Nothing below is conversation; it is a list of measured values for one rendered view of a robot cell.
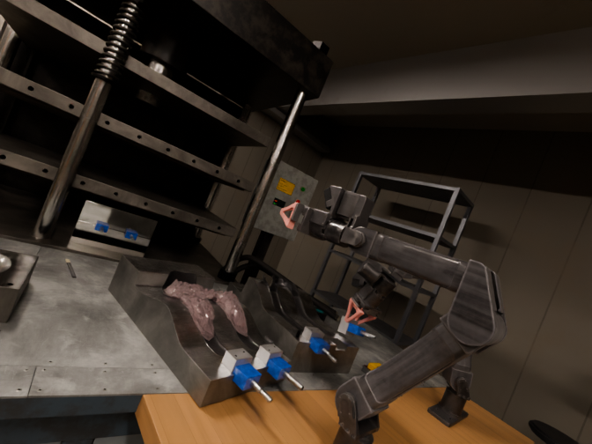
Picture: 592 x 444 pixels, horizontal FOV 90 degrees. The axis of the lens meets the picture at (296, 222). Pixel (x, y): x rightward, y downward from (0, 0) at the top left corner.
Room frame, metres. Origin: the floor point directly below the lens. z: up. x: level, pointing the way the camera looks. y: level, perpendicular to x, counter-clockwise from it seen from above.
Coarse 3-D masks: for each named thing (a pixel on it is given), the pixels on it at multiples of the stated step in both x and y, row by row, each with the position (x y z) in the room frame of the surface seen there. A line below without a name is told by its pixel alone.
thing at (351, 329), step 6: (342, 318) 1.03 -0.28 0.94; (342, 324) 1.02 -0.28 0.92; (348, 324) 1.00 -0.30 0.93; (354, 324) 0.99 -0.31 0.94; (342, 330) 1.01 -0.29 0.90; (348, 330) 0.99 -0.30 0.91; (354, 330) 0.98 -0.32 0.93; (360, 330) 0.98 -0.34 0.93; (360, 336) 0.98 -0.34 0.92; (366, 336) 0.96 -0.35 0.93; (372, 336) 0.94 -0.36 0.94
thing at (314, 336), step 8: (312, 328) 0.87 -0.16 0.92; (304, 336) 0.85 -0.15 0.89; (312, 336) 0.83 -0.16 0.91; (320, 336) 0.85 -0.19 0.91; (312, 344) 0.82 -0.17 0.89; (320, 344) 0.80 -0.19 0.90; (328, 344) 0.82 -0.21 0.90; (320, 352) 0.81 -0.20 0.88; (328, 352) 0.79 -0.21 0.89; (336, 360) 0.77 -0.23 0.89
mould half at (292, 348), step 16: (240, 288) 1.17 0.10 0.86; (256, 288) 1.04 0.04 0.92; (256, 304) 1.01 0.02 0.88; (272, 304) 1.02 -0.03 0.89; (288, 304) 1.07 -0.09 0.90; (304, 304) 1.13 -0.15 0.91; (256, 320) 0.98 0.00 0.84; (272, 320) 0.91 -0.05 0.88; (304, 320) 1.02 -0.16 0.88; (320, 320) 1.10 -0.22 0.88; (272, 336) 0.89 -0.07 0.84; (288, 336) 0.84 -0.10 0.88; (336, 336) 0.97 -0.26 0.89; (288, 352) 0.82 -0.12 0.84; (304, 352) 0.82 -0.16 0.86; (336, 352) 0.89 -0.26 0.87; (352, 352) 0.94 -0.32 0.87; (304, 368) 0.83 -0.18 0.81; (320, 368) 0.87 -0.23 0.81; (336, 368) 0.91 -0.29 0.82
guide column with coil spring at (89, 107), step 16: (128, 0) 1.06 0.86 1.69; (144, 0) 1.08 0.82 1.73; (128, 32) 1.07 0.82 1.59; (112, 64) 1.06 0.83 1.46; (96, 80) 1.06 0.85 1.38; (112, 80) 1.08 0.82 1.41; (96, 96) 1.06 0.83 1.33; (96, 112) 1.07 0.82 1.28; (80, 128) 1.06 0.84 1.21; (80, 144) 1.06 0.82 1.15; (64, 160) 1.05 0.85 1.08; (80, 160) 1.08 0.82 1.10; (64, 176) 1.06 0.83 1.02; (48, 192) 1.06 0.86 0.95; (64, 192) 1.07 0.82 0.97; (48, 208) 1.06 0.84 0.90; (48, 224) 1.07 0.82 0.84
